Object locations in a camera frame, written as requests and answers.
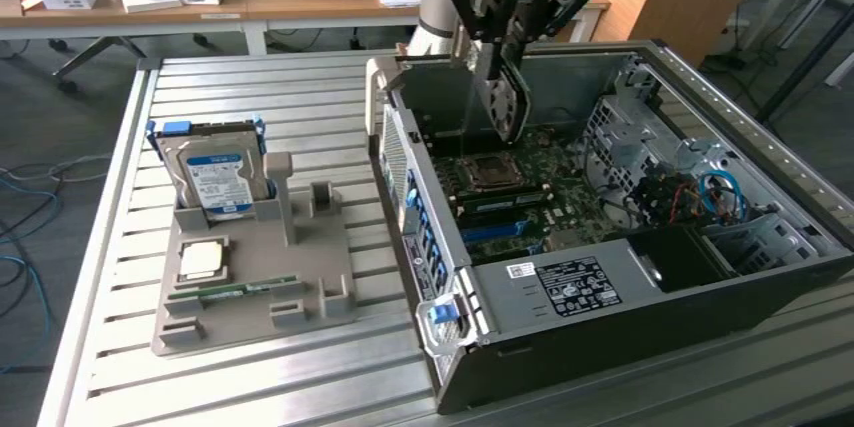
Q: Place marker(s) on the green motherboard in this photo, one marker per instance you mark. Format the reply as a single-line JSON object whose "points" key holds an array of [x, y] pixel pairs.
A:
{"points": [[574, 207]]}

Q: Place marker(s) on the metal CPU socket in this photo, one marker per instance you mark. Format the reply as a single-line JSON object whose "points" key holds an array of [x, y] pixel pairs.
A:
{"points": [[490, 169]]}

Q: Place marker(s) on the metal disk bay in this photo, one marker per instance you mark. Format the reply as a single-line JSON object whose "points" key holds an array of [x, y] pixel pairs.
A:
{"points": [[761, 242]]}

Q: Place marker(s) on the open grey PC case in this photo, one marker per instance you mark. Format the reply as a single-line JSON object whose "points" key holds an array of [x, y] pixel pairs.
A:
{"points": [[601, 362]]}

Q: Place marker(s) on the blue expansion slot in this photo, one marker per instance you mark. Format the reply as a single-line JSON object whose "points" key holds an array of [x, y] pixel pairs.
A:
{"points": [[494, 233]]}

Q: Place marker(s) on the green RAM stick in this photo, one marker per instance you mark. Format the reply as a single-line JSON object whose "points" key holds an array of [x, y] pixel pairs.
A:
{"points": [[234, 289]]}

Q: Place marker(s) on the black metal leg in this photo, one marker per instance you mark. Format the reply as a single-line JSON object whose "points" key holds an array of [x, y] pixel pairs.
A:
{"points": [[808, 59]]}

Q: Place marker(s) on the silver CPU chip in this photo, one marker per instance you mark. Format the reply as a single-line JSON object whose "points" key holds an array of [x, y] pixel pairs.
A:
{"points": [[201, 259]]}

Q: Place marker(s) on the hard disk in blue caddy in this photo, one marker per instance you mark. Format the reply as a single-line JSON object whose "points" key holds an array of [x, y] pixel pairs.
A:
{"points": [[214, 182]]}

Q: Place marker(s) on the perforated metal drive cage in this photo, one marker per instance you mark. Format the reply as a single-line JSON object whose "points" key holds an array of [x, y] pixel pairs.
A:
{"points": [[617, 147]]}

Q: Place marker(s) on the grey parts rack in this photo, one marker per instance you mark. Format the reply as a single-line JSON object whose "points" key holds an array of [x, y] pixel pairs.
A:
{"points": [[261, 257]]}

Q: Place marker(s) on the installed black RAM stick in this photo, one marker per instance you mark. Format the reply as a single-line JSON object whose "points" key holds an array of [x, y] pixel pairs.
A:
{"points": [[501, 199]]}

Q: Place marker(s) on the grey power supply unit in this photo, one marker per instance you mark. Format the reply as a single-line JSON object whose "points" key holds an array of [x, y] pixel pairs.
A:
{"points": [[514, 297]]}

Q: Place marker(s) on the low-profile black GPU card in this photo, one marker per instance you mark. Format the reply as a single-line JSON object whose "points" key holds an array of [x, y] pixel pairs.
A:
{"points": [[508, 112]]}

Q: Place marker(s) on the blue case latch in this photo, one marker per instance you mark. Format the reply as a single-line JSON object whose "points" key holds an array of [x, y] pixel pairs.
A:
{"points": [[442, 314]]}

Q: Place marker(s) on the grey desk leg with castor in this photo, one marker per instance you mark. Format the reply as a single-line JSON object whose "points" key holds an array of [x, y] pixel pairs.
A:
{"points": [[94, 59]]}

